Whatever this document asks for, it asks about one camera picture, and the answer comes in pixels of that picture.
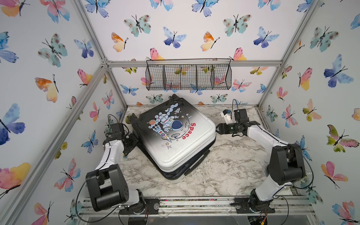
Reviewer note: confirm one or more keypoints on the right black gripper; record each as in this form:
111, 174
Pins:
223, 128

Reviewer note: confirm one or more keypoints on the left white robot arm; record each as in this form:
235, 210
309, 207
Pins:
107, 185

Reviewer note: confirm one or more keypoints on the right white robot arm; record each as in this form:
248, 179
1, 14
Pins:
286, 162

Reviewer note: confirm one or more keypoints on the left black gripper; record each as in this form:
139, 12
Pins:
135, 140

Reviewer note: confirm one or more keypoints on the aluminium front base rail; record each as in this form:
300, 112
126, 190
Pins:
224, 206

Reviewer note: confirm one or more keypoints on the black wire wall basket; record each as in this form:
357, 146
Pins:
188, 74

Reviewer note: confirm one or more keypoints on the black white space suitcase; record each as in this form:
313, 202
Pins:
175, 136

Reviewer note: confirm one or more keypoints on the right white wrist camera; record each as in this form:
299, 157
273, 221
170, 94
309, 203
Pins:
227, 116

